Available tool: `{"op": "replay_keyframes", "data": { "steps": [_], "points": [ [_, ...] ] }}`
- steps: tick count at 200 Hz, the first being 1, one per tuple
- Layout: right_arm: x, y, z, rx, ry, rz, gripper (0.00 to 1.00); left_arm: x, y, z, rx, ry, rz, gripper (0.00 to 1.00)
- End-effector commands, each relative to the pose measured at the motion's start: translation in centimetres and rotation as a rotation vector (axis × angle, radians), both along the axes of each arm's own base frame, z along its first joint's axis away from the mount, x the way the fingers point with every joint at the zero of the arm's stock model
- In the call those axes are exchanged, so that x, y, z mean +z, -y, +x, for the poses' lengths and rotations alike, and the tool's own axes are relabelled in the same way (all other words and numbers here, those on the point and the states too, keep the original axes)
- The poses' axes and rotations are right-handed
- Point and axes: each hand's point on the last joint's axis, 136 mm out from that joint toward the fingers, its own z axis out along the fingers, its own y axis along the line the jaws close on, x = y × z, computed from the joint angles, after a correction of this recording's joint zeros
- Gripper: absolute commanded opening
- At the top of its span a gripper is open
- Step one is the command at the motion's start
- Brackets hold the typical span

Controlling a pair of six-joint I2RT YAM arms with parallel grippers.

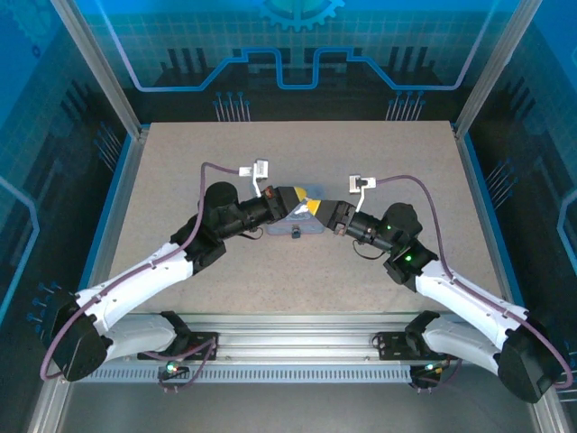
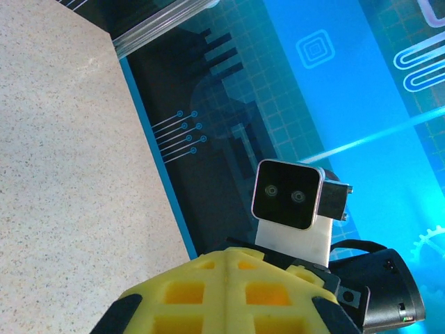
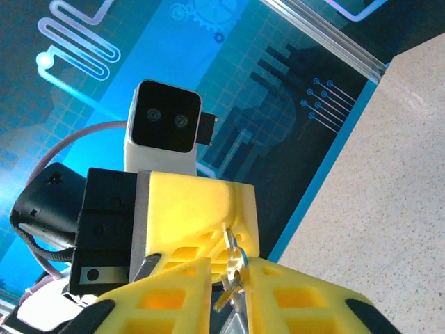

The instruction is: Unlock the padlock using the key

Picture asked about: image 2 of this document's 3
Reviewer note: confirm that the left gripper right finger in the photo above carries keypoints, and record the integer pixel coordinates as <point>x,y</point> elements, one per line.
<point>302,299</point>

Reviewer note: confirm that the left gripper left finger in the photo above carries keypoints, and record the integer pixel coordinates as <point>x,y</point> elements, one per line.
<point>149,295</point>

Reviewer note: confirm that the blue table edge strip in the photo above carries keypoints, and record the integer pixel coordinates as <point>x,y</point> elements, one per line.
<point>177,208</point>

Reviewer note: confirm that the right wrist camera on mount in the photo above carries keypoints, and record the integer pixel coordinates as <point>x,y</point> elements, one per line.
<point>285,195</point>

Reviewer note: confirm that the aluminium frame post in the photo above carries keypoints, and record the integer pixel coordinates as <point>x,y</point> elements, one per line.
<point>153,31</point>

